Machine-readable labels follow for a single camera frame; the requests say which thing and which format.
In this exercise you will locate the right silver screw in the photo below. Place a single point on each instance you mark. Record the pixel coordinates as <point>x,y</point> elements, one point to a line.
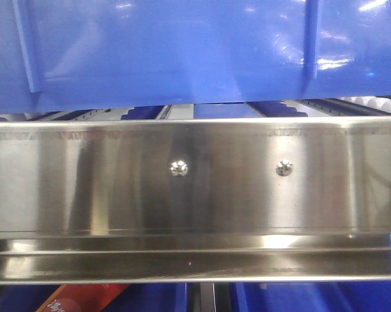
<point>284,168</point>

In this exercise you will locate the white roller conveyor track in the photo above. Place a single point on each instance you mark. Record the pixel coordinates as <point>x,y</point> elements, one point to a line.
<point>343,106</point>

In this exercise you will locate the silver screw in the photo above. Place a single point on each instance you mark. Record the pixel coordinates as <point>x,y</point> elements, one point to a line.
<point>178,168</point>
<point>284,168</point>

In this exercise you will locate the stainless steel conveyor rail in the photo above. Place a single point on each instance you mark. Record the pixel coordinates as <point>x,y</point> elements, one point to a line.
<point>94,202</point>

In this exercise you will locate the left silver screw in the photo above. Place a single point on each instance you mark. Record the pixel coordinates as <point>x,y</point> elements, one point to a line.
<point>178,168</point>

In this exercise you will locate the orange red box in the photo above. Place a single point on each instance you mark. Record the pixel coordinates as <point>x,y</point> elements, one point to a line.
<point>83,297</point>

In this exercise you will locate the lower blue bin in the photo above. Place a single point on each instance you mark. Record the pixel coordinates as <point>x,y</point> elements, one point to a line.
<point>241,296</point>

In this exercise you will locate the blue plastic bin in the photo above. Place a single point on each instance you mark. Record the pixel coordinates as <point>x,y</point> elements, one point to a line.
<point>75,55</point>

